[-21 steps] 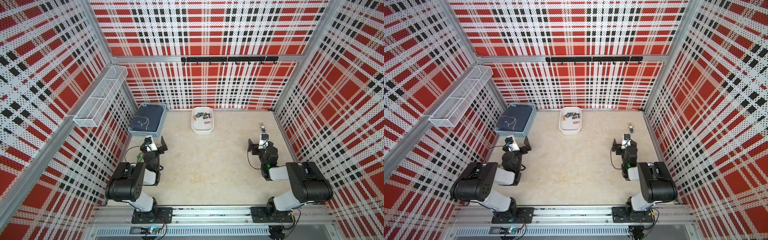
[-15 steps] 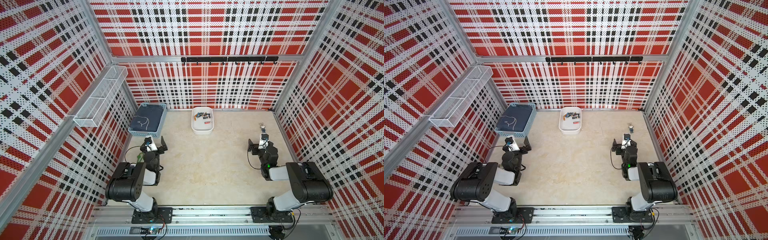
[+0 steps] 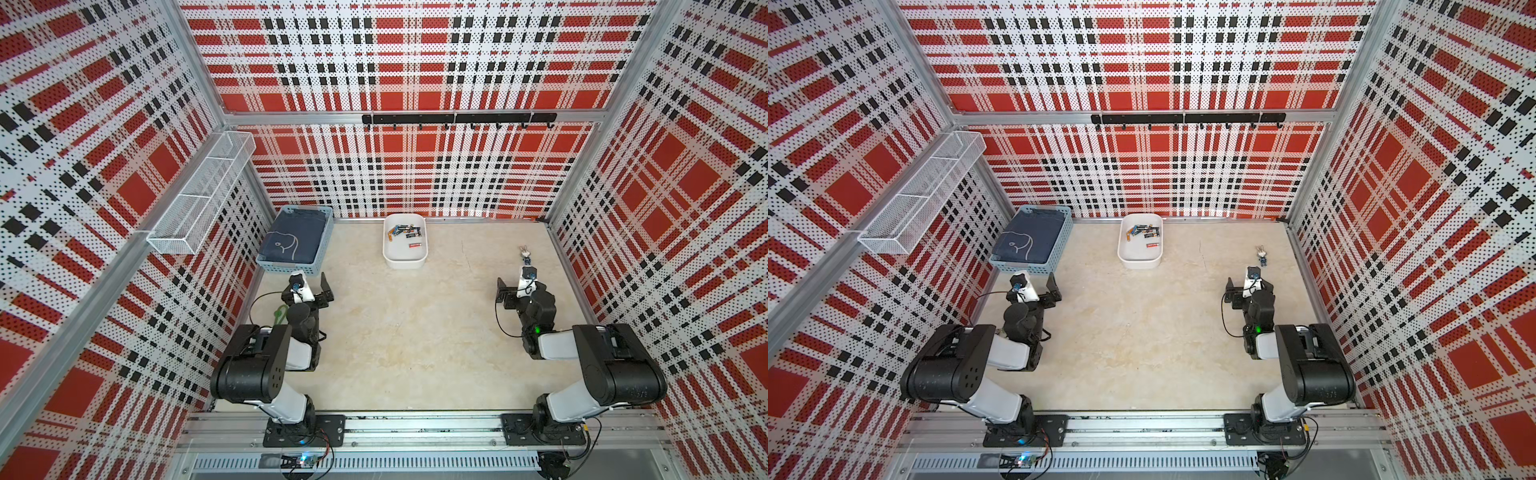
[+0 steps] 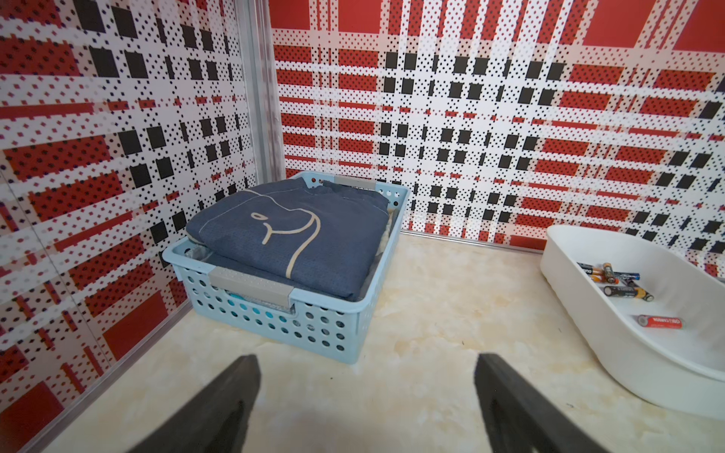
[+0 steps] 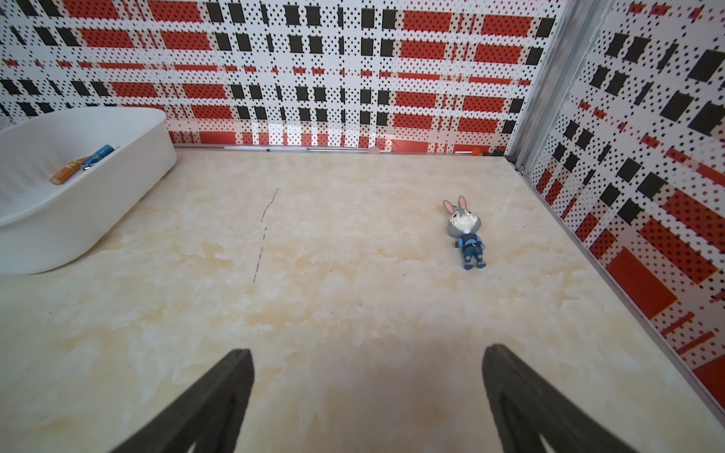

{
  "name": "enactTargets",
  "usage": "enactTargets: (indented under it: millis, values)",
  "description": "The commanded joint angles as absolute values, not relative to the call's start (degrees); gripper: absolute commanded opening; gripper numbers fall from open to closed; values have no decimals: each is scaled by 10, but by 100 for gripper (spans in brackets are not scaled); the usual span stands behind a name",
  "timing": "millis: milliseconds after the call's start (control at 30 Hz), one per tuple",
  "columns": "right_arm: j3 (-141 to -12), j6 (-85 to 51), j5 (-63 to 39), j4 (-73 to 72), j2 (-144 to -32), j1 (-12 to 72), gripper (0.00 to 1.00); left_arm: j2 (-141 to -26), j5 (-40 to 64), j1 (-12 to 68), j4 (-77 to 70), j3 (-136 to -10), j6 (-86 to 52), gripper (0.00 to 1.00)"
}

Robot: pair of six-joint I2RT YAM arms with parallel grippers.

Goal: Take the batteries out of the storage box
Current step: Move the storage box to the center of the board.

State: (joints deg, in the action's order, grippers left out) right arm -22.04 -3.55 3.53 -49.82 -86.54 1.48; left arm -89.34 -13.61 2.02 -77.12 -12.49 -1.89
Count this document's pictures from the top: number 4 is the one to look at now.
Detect folded blue denim garment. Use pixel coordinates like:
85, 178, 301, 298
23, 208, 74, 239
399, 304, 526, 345
186, 179, 392, 301

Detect white oval storage box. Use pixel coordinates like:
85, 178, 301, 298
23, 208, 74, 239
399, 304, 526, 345
540, 225, 724, 420

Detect blue black battery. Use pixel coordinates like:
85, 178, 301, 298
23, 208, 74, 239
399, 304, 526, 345
578, 262, 640, 281

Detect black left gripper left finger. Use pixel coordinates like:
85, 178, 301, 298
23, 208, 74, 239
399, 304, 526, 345
131, 355, 262, 452

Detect black gold battery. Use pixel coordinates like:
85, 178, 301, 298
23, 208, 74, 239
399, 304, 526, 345
602, 286, 654, 302

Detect red AA battery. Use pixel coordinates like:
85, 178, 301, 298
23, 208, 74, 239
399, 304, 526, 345
636, 314, 683, 330

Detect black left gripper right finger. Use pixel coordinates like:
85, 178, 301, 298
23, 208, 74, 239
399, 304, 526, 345
474, 353, 605, 452

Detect light blue plastic basket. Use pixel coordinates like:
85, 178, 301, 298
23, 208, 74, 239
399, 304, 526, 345
164, 172, 410, 364

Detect orange battery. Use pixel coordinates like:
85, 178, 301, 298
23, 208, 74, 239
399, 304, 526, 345
588, 263, 620, 285

